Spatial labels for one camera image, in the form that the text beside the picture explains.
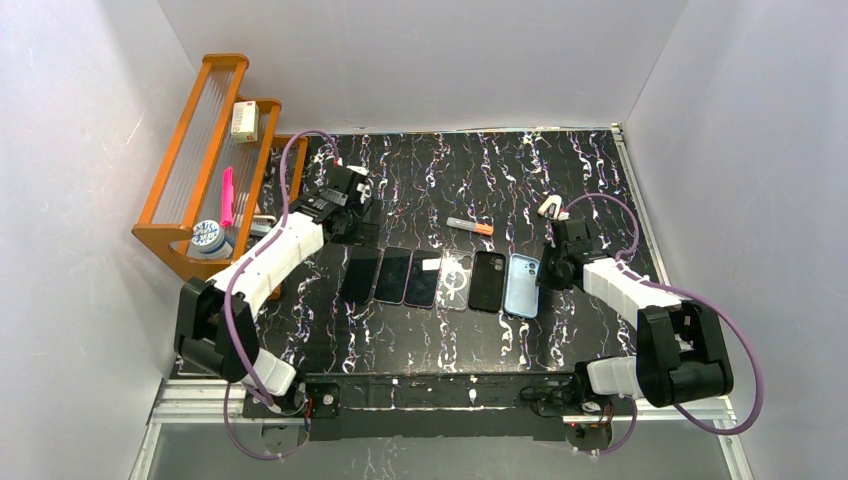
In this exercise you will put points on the pink highlighter marker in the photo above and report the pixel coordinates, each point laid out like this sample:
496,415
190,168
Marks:
227,198

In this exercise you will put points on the blue and white tape roll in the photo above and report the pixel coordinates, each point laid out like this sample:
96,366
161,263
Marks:
210,241

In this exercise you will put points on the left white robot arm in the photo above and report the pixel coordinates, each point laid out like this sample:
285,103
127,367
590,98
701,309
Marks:
215,327

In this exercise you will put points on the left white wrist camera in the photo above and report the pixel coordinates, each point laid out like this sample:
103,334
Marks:
363,183

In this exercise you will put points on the clear magsafe phone case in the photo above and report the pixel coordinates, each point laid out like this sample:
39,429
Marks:
454,280

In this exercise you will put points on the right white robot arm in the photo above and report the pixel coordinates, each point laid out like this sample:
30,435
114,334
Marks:
681,354

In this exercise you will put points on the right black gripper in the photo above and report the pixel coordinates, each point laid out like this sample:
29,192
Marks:
571,234

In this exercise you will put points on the purple phone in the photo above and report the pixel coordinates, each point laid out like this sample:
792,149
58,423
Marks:
423,278

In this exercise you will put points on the white and red box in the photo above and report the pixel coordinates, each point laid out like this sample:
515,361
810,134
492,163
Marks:
244,126

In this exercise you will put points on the teal and white stapler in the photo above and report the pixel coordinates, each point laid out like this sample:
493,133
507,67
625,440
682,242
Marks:
261,225

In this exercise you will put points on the grey and orange marker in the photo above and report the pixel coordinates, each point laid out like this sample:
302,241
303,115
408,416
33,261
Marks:
470,226

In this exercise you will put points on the black phone case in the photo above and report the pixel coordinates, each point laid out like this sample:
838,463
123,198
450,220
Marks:
487,282

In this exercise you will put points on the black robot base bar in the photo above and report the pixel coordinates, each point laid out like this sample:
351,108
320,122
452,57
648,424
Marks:
542,406

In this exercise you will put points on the orange wooden shelf rack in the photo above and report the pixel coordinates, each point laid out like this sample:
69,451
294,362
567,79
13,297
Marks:
189,183

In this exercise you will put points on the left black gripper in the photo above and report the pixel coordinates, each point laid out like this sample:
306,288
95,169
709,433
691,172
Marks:
361,216

